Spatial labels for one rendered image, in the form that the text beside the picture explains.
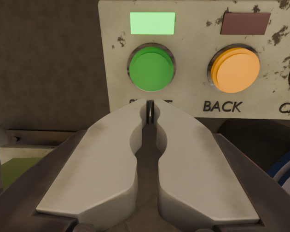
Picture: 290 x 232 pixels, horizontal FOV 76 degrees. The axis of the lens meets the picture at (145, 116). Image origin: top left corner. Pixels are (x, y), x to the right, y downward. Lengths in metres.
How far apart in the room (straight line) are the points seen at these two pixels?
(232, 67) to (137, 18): 0.09
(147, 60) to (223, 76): 0.07
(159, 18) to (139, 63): 0.04
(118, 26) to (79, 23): 0.68
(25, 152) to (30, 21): 0.52
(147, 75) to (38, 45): 0.77
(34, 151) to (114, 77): 0.70
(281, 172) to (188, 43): 0.38
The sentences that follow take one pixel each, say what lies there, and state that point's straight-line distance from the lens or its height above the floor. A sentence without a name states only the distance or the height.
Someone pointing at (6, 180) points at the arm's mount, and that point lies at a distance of 0.73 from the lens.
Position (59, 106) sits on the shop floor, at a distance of 0.89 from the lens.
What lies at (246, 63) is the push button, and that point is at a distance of 0.19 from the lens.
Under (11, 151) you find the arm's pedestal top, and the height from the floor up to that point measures 0.12.
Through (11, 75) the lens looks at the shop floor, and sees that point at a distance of 0.98.
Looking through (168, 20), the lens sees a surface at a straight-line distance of 0.17.
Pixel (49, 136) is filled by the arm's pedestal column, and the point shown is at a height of 0.02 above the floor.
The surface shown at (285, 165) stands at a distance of 0.49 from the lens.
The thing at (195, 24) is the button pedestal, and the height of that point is 0.61.
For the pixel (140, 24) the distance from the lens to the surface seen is 0.17.
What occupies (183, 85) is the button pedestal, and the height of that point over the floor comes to 0.59.
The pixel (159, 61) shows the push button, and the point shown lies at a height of 0.61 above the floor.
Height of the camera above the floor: 0.78
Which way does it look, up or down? 78 degrees down
